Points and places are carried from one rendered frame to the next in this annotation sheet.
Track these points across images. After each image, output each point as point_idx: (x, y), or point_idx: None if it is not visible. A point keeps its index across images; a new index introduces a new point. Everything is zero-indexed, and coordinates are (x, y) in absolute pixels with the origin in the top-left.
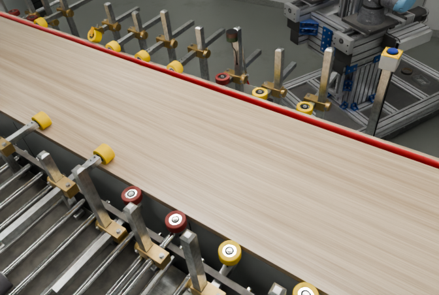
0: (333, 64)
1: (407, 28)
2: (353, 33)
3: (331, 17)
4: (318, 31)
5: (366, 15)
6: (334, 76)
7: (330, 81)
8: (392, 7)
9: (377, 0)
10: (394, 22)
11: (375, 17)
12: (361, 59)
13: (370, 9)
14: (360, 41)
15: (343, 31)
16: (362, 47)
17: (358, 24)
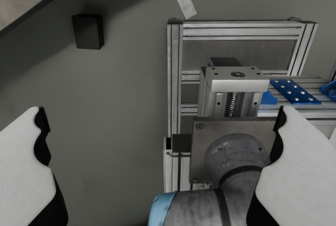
0: (237, 60)
1: (188, 184)
2: (239, 112)
3: (323, 127)
4: (323, 95)
5: (234, 151)
6: (181, 3)
7: None
8: (177, 195)
9: (225, 195)
10: (191, 177)
11: (216, 160)
12: (199, 93)
13: (235, 168)
14: (207, 104)
15: (256, 97)
16: (203, 103)
17: (236, 128)
